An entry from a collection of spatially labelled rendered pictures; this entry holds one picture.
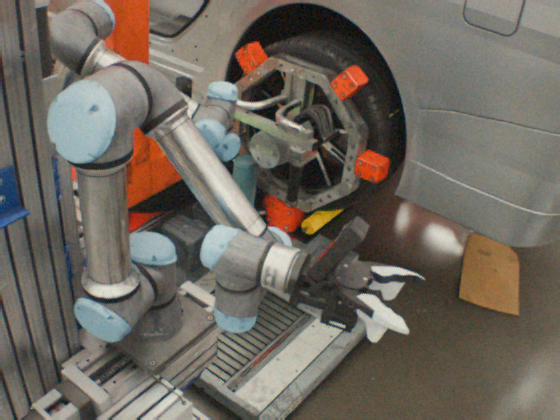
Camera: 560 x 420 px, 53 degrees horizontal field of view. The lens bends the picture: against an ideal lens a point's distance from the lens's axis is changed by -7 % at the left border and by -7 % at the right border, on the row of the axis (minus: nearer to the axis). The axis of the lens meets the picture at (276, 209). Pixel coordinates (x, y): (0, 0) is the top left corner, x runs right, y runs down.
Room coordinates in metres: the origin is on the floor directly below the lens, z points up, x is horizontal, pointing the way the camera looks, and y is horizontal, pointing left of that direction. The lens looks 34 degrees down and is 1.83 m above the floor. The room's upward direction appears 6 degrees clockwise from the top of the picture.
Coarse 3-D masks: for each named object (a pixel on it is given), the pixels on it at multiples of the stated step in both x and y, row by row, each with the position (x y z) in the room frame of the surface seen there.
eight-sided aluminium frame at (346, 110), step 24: (264, 72) 1.96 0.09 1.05; (288, 72) 1.90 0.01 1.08; (312, 72) 1.85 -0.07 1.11; (240, 96) 2.01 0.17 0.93; (336, 96) 1.79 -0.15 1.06; (360, 120) 1.79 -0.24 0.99; (240, 144) 2.01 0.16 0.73; (360, 144) 1.74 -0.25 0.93; (264, 168) 1.99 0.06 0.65; (336, 192) 1.76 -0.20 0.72
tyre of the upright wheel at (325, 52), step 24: (264, 48) 2.09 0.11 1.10; (288, 48) 2.01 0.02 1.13; (312, 48) 1.96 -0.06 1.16; (336, 48) 1.95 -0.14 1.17; (360, 48) 2.02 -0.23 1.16; (336, 72) 1.90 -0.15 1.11; (384, 72) 1.96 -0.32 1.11; (360, 96) 1.84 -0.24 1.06; (384, 96) 1.87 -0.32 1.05; (384, 120) 1.81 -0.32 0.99; (384, 144) 1.79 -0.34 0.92; (360, 192) 1.80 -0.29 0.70
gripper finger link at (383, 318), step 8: (360, 296) 0.65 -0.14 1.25; (368, 296) 0.65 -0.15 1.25; (368, 304) 0.63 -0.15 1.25; (376, 304) 0.64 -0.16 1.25; (360, 312) 0.65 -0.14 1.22; (376, 312) 0.62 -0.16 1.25; (384, 312) 0.62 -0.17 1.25; (392, 312) 0.62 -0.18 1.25; (368, 320) 0.63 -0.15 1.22; (376, 320) 0.61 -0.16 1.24; (384, 320) 0.61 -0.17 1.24; (392, 320) 0.61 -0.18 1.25; (400, 320) 0.61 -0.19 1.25; (368, 328) 0.63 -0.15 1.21; (376, 328) 0.62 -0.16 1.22; (384, 328) 0.61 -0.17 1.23; (392, 328) 0.60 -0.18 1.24; (400, 328) 0.60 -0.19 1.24; (368, 336) 0.62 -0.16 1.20; (376, 336) 0.61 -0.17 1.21
